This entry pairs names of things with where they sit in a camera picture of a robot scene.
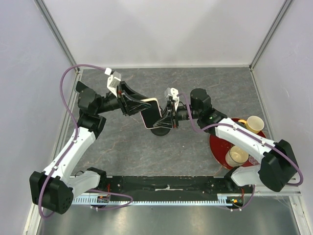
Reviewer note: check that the beige paper cup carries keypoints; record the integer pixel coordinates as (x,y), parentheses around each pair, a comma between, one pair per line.
(236,156)
(255,124)

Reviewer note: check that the left aluminium frame post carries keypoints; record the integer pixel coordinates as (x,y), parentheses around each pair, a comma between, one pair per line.
(55,30)

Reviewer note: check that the right aluminium frame post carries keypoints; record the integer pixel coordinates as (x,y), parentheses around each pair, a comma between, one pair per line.
(270,33)

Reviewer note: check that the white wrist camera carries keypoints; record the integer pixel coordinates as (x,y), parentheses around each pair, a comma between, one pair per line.
(113,80)
(172,94)

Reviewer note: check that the red round tray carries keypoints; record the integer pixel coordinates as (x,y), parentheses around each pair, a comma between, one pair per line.
(220,147)

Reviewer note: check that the clear plastic cup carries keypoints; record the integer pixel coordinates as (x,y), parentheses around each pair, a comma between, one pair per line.
(252,160)

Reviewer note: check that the beige paper cup upper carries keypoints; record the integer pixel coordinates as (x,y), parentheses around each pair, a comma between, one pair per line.
(255,124)

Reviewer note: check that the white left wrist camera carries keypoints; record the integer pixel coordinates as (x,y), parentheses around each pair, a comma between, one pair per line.
(113,80)

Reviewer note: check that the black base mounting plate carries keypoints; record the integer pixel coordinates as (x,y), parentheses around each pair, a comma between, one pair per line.
(133,185)

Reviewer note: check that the beige paper cup lower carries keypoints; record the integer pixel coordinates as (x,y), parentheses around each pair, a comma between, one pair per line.
(236,156)

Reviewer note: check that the black phone clear case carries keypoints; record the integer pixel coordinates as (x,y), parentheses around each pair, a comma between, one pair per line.
(80,87)

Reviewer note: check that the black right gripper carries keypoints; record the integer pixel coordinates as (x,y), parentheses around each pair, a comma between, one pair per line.
(167,121)

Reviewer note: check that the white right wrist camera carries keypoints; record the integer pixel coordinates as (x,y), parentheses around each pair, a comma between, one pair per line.
(172,94)

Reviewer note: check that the black phone pink case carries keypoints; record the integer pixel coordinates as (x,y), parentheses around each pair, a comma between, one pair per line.
(151,115)

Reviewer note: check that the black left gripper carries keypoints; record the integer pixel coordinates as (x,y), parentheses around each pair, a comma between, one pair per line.
(130,107)

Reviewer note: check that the grey slotted cable duct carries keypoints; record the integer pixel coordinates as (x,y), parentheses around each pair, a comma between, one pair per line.
(161,198)

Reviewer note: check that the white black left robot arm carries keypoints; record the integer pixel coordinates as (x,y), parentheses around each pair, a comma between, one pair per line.
(53,188)

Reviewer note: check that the black round base mount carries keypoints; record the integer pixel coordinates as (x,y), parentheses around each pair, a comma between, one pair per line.
(161,131)

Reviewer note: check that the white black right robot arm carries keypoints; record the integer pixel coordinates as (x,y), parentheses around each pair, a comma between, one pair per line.
(277,166)

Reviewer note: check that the aluminium frame post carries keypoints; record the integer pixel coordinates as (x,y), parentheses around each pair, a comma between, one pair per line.
(270,33)
(55,30)

